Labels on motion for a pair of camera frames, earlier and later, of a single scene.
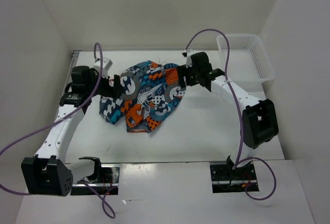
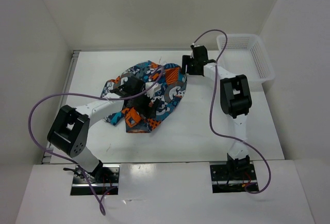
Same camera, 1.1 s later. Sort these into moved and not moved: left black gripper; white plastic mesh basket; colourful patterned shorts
Moved: left black gripper
Not moved: white plastic mesh basket; colourful patterned shorts
